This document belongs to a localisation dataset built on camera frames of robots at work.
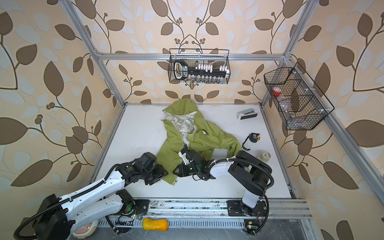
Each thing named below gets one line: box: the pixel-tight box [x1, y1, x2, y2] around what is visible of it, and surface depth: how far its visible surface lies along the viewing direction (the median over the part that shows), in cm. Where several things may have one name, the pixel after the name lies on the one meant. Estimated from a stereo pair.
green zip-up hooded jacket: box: [157, 98, 243, 186], surface depth 98 cm
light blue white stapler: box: [237, 108, 258, 120], surface depth 113 cm
